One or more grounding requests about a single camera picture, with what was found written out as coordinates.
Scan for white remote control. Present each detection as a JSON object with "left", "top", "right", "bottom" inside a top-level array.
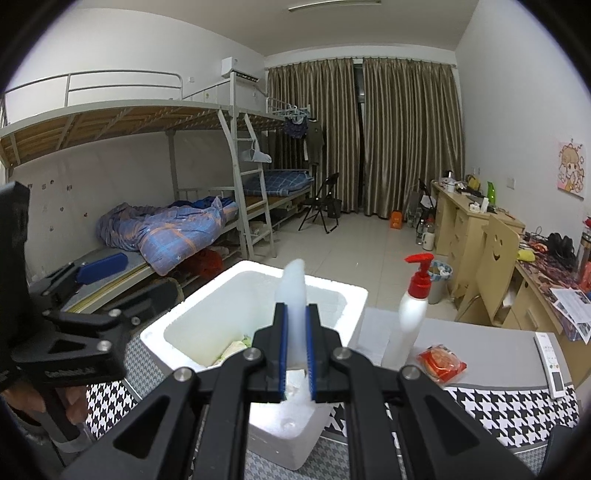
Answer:
[{"left": 534, "top": 333, "right": 566, "bottom": 398}]

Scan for plain wooden desk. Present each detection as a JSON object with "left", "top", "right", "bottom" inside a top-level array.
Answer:
[{"left": 431, "top": 180, "right": 527, "bottom": 296}]

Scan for blue plaid quilt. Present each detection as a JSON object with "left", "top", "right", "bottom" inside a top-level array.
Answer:
[{"left": 95, "top": 196, "right": 238, "bottom": 277}]

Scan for wooden chair with smiley cutout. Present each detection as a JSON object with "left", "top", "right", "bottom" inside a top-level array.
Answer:
[{"left": 455, "top": 213, "right": 520, "bottom": 324}]

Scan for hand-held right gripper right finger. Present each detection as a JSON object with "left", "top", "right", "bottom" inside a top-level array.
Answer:
[{"left": 305, "top": 302, "right": 539, "bottom": 480}]

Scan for hanging dark clothes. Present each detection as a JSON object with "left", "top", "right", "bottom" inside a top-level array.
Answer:
[{"left": 283, "top": 117, "right": 326, "bottom": 164}]

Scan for printed papers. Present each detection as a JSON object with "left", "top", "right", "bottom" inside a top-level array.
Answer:
[{"left": 549, "top": 286, "right": 591, "bottom": 344}]

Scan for cartoon wall poster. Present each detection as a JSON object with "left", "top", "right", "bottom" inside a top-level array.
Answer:
[{"left": 557, "top": 141, "right": 591, "bottom": 199}]

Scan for red cloth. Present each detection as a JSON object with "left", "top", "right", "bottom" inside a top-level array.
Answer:
[{"left": 185, "top": 249, "right": 225, "bottom": 278}]

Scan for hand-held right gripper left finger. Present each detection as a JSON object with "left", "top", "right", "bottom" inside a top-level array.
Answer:
[{"left": 60, "top": 301, "right": 290, "bottom": 480}]

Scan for wooden desk with patterned cloth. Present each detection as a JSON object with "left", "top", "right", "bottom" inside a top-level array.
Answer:
[{"left": 501, "top": 240, "right": 591, "bottom": 342}]

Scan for green floral tissue packet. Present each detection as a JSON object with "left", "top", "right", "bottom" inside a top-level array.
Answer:
[{"left": 217, "top": 337, "right": 254, "bottom": 365}]

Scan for red snack packet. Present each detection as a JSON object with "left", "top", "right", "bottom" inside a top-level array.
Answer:
[{"left": 418, "top": 345, "right": 467, "bottom": 383}]

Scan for ceiling light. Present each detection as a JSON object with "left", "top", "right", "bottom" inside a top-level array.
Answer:
[{"left": 288, "top": 0, "right": 383, "bottom": 12}]

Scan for brown curtain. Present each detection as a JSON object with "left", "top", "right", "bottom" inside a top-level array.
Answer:
[
  {"left": 362, "top": 58, "right": 464, "bottom": 219},
  {"left": 268, "top": 59, "right": 365, "bottom": 217}
]

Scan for white air conditioner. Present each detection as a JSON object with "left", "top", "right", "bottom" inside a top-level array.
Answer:
[{"left": 221, "top": 56, "right": 262, "bottom": 83}]

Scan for white pump bottle red top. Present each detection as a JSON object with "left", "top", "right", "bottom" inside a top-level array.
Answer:
[{"left": 398, "top": 253, "right": 435, "bottom": 333}]

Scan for waste bin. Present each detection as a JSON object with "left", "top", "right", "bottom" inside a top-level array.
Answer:
[{"left": 427, "top": 260, "right": 453, "bottom": 305}]

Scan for white metal bunk bed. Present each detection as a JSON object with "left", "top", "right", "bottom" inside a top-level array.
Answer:
[
  {"left": 0, "top": 71, "right": 287, "bottom": 287},
  {"left": 231, "top": 74, "right": 319, "bottom": 241}
]

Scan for black folding chair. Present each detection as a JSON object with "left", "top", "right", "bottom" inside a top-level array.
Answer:
[{"left": 298, "top": 173, "right": 342, "bottom": 234}]

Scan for cluster of toiletry bottles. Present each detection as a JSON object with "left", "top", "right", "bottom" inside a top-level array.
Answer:
[{"left": 575, "top": 231, "right": 591, "bottom": 278}]

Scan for houndstooth blanket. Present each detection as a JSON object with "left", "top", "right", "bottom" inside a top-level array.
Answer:
[{"left": 83, "top": 335, "right": 580, "bottom": 480}]

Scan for white foam box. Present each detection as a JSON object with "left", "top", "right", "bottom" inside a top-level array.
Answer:
[{"left": 140, "top": 260, "right": 369, "bottom": 472}]

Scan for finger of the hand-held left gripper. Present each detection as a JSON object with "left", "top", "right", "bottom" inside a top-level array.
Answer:
[
  {"left": 44, "top": 278, "right": 180, "bottom": 333},
  {"left": 28, "top": 252, "right": 127, "bottom": 301}
]

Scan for blue plaid mattress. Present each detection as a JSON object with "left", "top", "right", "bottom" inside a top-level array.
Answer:
[{"left": 242, "top": 168, "right": 312, "bottom": 195}]

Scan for person's left hand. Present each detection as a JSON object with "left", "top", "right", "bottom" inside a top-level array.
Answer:
[{"left": 4, "top": 381, "right": 90, "bottom": 428}]

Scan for black headphones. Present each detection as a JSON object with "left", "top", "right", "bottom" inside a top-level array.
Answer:
[{"left": 547, "top": 232, "right": 578, "bottom": 268}]

